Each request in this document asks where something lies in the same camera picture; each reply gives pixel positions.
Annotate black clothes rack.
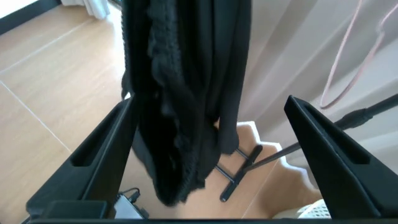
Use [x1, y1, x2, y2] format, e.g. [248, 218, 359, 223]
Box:
[214, 93, 398, 203]

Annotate white curtain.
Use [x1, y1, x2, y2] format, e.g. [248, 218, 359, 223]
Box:
[60, 0, 111, 20]

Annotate black shorts with white cords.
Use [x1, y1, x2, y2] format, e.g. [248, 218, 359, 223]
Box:
[121, 0, 252, 208]

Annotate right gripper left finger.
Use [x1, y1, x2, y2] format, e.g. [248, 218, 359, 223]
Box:
[26, 95, 140, 219]

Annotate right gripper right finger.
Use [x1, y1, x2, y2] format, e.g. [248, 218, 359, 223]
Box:
[284, 95, 398, 219]

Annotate white laundry basket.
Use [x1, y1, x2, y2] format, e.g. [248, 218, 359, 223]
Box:
[273, 198, 332, 220]

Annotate pink clothes hanger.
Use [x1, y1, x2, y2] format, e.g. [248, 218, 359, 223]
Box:
[319, 0, 398, 110]

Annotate beige curtain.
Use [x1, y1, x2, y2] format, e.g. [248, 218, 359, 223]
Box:
[239, 0, 398, 187]

